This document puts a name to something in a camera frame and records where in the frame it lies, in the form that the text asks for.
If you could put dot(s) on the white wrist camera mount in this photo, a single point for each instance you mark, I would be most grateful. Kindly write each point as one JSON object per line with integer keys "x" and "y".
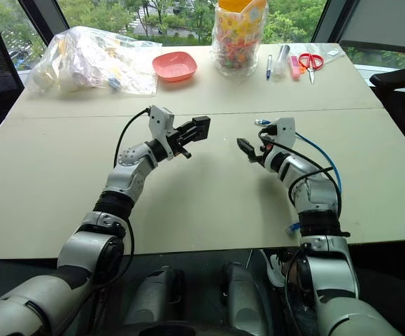
{"x": 285, "y": 131}
{"x": 159, "y": 120}

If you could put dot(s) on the grey roller blind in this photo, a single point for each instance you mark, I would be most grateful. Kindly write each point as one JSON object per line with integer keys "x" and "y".
{"x": 384, "y": 24}

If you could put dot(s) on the pink plastic bowl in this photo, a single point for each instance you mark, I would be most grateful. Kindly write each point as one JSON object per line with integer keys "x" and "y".
{"x": 175, "y": 66}

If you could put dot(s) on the clear plastic tube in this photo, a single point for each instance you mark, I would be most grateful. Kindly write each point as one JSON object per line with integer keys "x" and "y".
{"x": 280, "y": 59}

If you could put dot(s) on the bag of colourful candies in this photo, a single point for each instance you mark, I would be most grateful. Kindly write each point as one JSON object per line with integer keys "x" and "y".
{"x": 237, "y": 45}

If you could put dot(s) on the blue white pen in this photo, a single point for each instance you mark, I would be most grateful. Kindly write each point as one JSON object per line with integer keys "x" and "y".
{"x": 269, "y": 68}

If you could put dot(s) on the dark window frame post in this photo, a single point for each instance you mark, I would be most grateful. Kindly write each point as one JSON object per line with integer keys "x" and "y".
{"x": 329, "y": 19}
{"x": 43, "y": 15}

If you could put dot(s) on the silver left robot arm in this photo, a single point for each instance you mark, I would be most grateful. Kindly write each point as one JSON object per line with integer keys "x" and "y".
{"x": 83, "y": 241}

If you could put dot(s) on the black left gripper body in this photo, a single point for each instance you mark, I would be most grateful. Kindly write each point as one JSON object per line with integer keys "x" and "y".
{"x": 177, "y": 141}

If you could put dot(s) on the white black sneaker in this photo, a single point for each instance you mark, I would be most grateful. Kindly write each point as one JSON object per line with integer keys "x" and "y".
{"x": 275, "y": 271}

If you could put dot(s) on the pink highlighter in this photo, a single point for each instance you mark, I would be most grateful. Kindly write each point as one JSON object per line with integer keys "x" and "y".
{"x": 294, "y": 68}

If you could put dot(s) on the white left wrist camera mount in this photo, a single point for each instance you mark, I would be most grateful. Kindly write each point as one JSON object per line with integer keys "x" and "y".
{"x": 159, "y": 120}

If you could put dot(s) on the black office chair with armrest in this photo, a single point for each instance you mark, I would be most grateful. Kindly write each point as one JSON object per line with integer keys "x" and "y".
{"x": 396, "y": 78}

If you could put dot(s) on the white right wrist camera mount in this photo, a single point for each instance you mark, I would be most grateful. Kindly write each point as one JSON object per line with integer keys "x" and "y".
{"x": 285, "y": 131}

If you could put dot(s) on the dark grey rounded robot leg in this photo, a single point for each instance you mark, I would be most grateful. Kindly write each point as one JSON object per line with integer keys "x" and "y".
{"x": 242, "y": 301}
{"x": 158, "y": 301}

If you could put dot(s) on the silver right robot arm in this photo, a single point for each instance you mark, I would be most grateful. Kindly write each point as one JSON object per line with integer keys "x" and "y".
{"x": 328, "y": 259}

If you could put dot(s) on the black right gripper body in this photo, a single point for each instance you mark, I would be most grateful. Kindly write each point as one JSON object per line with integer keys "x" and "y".
{"x": 266, "y": 140}

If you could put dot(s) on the clear plastic bag of papers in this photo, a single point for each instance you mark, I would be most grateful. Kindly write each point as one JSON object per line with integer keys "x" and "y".
{"x": 86, "y": 61}

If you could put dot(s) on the small clear plastic pouch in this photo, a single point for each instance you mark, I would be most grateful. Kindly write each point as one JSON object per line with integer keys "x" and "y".
{"x": 332, "y": 53}

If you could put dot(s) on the orange jar lid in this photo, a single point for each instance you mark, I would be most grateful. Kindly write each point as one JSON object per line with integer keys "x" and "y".
{"x": 232, "y": 3}

